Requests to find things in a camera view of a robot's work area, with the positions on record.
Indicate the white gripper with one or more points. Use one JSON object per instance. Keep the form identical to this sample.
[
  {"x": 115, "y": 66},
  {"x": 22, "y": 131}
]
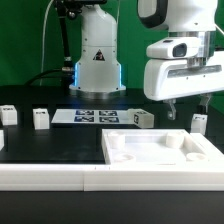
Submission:
[{"x": 171, "y": 79}]

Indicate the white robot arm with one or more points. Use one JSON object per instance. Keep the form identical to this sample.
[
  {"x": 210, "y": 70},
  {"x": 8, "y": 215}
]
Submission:
[{"x": 191, "y": 35}]

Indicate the white sheet with markers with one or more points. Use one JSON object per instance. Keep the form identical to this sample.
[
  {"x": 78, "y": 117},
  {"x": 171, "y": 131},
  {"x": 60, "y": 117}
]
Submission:
[{"x": 85, "y": 116}]

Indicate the white square tabletop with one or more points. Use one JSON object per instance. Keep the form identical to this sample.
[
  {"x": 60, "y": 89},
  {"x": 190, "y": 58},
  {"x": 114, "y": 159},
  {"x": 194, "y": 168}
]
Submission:
[{"x": 157, "y": 146}]

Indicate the black camera pole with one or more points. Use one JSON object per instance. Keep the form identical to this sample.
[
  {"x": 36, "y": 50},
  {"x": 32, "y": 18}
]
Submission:
[{"x": 70, "y": 9}]

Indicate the white L-shaped obstacle fence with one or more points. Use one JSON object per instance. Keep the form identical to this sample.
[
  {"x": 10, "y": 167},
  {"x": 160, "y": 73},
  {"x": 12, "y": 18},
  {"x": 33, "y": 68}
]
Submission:
[{"x": 189, "y": 176}]

